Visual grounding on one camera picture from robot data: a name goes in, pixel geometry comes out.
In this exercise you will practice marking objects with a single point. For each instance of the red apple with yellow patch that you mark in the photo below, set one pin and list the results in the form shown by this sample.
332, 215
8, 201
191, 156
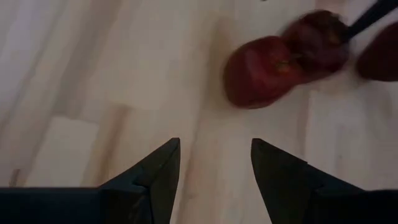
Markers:
261, 71

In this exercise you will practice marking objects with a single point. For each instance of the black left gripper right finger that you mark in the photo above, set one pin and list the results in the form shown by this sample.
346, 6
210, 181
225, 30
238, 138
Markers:
304, 196

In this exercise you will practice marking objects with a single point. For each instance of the dark red apple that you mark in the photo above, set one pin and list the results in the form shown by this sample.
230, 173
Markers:
381, 54
317, 43

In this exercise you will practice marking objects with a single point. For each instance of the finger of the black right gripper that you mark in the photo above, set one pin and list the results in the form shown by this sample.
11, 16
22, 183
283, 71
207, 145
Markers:
370, 17

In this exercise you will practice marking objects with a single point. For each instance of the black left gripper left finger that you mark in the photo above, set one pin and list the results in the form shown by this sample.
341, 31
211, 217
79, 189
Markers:
130, 199

